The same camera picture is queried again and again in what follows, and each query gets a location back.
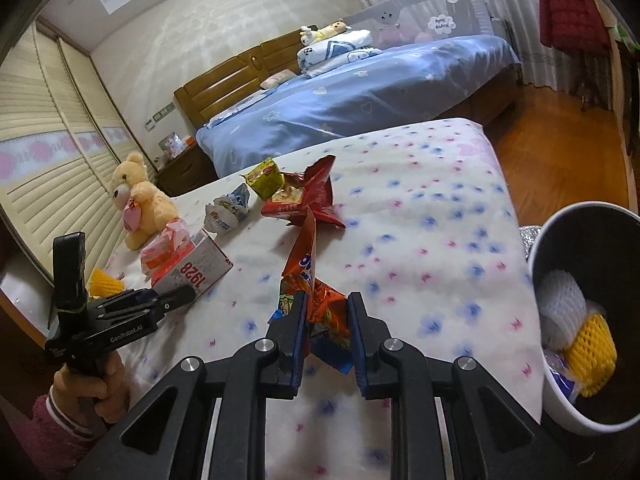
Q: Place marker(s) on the yellow green snack wrapper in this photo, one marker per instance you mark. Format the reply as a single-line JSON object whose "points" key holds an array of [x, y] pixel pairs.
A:
{"points": [[262, 177]]}

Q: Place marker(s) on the red jacket on stand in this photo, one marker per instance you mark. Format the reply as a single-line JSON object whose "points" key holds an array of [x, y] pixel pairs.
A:
{"points": [[586, 80]]}

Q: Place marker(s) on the brown wooden nightstand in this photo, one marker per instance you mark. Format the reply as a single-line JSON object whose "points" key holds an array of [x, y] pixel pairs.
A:
{"points": [[185, 172]]}

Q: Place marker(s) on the wall switch panel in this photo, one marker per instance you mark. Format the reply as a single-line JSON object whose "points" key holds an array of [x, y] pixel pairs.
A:
{"points": [[164, 112]]}

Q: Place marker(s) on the yellow plush toy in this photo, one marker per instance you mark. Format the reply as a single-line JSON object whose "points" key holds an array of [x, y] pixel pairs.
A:
{"points": [[325, 31]]}

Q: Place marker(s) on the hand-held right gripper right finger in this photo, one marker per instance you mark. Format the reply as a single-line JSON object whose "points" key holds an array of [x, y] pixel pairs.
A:
{"points": [[357, 355]]}

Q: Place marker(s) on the white foam fruit net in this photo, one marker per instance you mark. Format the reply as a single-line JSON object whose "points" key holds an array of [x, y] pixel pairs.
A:
{"points": [[560, 305]]}

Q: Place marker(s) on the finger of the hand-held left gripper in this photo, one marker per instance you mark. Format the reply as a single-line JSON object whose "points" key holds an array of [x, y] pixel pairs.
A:
{"points": [[170, 307], [177, 292]]}

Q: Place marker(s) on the blue and white wrapper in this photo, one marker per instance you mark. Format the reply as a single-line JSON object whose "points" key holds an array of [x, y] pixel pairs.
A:
{"points": [[227, 210]]}

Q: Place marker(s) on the white carton with red print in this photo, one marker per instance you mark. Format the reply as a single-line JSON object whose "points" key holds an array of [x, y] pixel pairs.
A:
{"points": [[200, 265]]}

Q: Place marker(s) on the grey bed guard rail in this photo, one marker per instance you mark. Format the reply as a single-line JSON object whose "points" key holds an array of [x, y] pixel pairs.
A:
{"points": [[415, 15]]}

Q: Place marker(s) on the person's left hand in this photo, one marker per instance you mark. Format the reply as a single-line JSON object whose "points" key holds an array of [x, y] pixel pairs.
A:
{"points": [[75, 385]]}

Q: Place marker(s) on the brown wooden headboard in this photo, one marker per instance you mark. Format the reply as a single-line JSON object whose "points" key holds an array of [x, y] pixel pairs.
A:
{"points": [[220, 90]]}

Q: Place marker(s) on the large bed with blue sheet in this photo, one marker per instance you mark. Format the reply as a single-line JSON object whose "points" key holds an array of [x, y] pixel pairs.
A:
{"points": [[375, 90]]}

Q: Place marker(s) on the folded blue white blanket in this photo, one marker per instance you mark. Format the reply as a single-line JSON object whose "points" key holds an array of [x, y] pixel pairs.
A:
{"points": [[335, 55]]}

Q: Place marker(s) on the stack of green boxes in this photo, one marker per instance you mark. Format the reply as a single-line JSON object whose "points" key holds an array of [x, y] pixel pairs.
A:
{"points": [[627, 37]]}

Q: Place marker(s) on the flat blue white pillow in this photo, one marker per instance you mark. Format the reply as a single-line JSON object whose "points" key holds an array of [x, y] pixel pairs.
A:
{"points": [[235, 105]]}

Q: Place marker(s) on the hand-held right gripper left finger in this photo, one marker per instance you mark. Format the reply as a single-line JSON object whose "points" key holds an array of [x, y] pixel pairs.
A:
{"points": [[295, 355]]}

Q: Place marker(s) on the small picture box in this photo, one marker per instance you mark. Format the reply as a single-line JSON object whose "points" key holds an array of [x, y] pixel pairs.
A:
{"points": [[170, 144]]}

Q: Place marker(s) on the cream louvred wardrobe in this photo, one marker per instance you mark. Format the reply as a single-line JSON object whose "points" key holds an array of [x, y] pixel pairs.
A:
{"points": [[50, 110]]}

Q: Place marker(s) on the red snack wrapper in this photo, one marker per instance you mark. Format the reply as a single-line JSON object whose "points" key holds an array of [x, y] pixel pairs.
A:
{"points": [[305, 195]]}

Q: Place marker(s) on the person's left forearm pink sleeve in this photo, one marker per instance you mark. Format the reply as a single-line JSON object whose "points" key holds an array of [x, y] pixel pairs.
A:
{"points": [[45, 440]]}

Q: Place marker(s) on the beige teddy bear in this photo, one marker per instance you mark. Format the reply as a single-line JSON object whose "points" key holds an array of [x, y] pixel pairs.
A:
{"points": [[145, 200]]}

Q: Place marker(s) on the small orange box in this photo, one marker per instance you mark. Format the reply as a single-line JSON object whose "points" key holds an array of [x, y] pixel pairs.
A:
{"points": [[188, 140]]}

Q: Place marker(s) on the large yellow foam fruit net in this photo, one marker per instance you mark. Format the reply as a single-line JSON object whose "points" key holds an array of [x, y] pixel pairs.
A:
{"points": [[592, 355]]}

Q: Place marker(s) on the white round waste bin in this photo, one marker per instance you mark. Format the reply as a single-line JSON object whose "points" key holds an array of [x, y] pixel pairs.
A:
{"points": [[590, 240]]}

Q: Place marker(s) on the red and white tissue packet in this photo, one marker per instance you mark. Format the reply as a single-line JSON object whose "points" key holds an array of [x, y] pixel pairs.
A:
{"points": [[162, 247]]}

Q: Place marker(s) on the small yellow foam fruit net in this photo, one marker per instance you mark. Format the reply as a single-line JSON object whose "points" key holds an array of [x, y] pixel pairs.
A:
{"points": [[105, 282]]}

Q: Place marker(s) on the silver foil mat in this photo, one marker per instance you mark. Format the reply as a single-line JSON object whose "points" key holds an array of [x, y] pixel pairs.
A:
{"points": [[530, 242]]}

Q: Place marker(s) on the dark wooden cabinet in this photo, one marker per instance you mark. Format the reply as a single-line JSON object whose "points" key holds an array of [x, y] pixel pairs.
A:
{"points": [[625, 110]]}

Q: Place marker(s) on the orange snack wrapper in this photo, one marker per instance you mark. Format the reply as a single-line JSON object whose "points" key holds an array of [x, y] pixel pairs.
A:
{"points": [[305, 270]]}

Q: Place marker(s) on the small pink pillow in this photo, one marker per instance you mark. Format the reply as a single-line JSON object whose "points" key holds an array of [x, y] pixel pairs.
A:
{"points": [[277, 77]]}

